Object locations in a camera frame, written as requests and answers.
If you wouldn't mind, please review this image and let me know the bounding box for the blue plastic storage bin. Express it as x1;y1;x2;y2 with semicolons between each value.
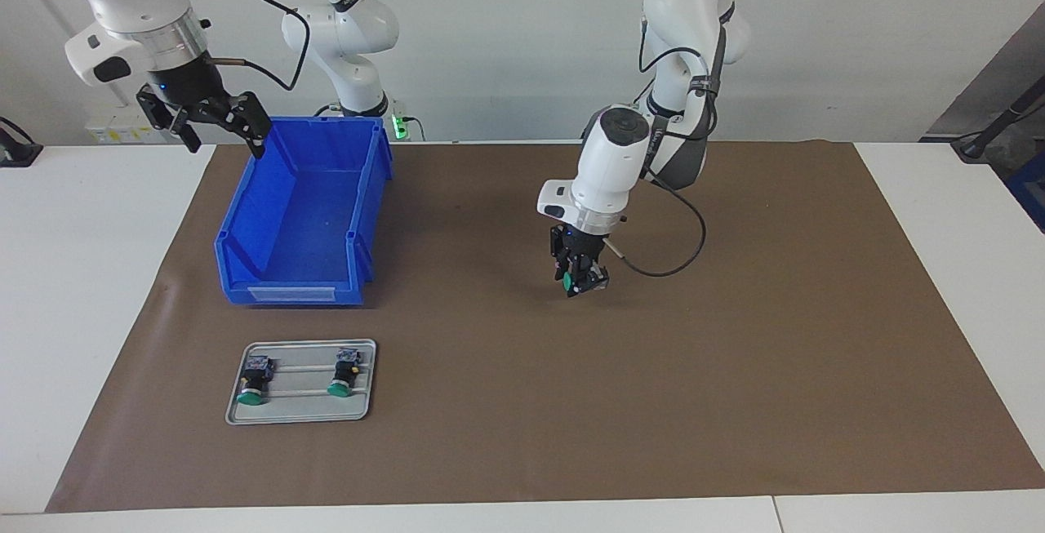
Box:
214;115;394;307

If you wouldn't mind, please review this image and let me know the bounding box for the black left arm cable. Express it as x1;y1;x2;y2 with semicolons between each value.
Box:
604;15;727;278

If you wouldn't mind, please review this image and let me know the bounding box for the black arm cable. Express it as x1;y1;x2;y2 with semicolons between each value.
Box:
204;0;311;91
604;15;727;278

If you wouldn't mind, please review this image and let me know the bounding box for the white wall socket strip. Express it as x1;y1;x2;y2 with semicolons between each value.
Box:
86;104;164;144

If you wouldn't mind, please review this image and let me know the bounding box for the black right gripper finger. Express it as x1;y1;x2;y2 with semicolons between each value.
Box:
136;86;201;153
208;92;273;160

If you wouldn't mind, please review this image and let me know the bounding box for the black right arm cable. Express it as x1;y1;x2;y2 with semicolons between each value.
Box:
204;0;311;91

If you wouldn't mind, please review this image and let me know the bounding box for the grey metal tray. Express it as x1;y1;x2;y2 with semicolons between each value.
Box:
225;340;377;426

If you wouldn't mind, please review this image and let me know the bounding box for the black tripod leg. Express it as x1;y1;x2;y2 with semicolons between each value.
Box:
951;74;1045;162

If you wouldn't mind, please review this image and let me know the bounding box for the black clamp stand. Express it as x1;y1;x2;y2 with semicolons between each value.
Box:
0;117;43;168

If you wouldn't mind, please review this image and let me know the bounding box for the blue crate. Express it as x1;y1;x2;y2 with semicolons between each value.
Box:
1006;149;1045;233

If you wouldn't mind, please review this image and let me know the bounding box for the brown table mat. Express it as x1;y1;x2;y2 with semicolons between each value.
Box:
45;140;1045;513

